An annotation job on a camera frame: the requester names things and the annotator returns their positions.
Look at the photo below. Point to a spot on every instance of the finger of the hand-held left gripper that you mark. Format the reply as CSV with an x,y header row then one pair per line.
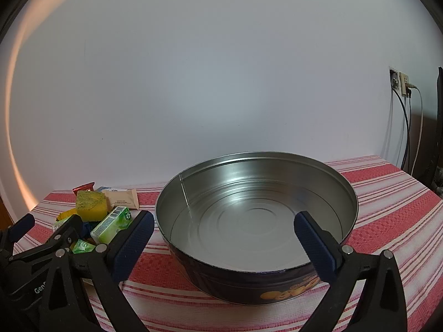
x,y
22,228
67,231

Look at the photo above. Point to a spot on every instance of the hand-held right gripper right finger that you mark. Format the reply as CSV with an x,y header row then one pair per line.
x,y
316,245

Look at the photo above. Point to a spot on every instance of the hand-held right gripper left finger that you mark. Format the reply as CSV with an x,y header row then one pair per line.
x,y
135,242

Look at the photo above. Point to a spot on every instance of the yellow snack packet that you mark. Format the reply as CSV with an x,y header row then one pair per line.
x,y
65,214

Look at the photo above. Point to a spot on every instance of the small blue object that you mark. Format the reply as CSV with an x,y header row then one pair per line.
x,y
88,228

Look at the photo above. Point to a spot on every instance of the small green packet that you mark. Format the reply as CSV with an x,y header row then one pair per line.
x,y
83,246

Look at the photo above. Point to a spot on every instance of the green chewing gum box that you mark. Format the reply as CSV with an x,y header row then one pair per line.
x,y
110,224

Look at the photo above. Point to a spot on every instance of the yellow sponge with green scourer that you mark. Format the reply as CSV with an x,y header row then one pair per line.
x,y
91,207

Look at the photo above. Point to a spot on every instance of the beige snack packet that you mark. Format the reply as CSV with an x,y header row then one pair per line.
x,y
121,199

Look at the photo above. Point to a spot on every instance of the red snack packet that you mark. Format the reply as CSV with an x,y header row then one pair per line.
x,y
83,187

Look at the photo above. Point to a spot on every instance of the white blue tissue pack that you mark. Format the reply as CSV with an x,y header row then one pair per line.
x,y
103,189

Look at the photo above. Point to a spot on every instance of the round metal cookie tin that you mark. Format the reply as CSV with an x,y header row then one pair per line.
x,y
256,214

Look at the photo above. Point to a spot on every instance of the light green packet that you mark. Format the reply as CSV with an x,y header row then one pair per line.
x,y
57,226

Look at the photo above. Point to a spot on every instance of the brown wooden door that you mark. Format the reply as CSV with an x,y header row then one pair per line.
x,y
4,214

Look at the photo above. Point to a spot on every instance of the red striped tablecloth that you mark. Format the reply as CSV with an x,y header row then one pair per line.
x,y
380,207

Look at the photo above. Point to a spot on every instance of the dark wall outlet box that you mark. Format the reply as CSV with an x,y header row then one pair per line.
x,y
394,79

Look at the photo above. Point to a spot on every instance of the beige wall socket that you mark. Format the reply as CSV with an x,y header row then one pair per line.
x,y
404,83

